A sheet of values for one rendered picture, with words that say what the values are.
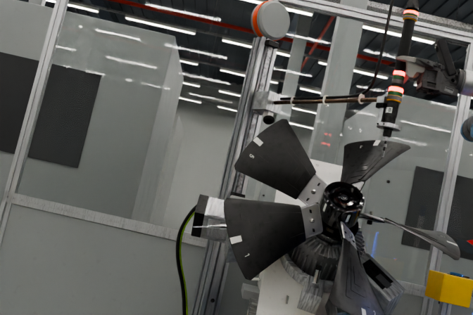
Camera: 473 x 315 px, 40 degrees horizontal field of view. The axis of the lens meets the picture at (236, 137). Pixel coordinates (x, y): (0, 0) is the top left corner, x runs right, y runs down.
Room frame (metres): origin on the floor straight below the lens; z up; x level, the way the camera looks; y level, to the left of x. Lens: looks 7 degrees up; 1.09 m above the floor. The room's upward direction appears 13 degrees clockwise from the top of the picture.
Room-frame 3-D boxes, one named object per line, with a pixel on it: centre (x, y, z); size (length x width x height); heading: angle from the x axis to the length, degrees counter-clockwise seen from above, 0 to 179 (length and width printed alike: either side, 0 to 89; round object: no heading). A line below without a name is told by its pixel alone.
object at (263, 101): (2.42, -0.08, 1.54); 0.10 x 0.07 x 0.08; 34
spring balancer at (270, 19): (2.50, -0.03, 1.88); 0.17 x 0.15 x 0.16; 89
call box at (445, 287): (2.19, -0.80, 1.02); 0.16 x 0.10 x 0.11; 179
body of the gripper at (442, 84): (1.90, -0.55, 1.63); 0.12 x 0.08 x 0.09; 89
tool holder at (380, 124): (1.91, -0.43, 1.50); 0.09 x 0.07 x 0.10; 34
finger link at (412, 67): (1.86, -0.45, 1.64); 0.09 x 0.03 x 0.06; 111
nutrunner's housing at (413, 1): (1.90, -0.43, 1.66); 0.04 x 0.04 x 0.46
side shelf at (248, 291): (2.45, -0.33, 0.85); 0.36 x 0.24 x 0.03; 89
